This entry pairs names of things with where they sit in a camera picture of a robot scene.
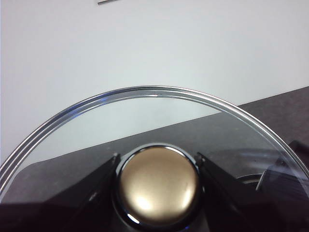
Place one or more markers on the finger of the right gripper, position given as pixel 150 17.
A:
pixel 277 180
pixel 300 148

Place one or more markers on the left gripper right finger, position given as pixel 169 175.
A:
pixel 231 207

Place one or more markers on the glass lid with green knob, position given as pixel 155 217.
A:
pixel 157 183

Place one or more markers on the pale green round plate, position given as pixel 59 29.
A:
pixel 248 179

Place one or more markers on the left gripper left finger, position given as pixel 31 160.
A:
pixel 72 207

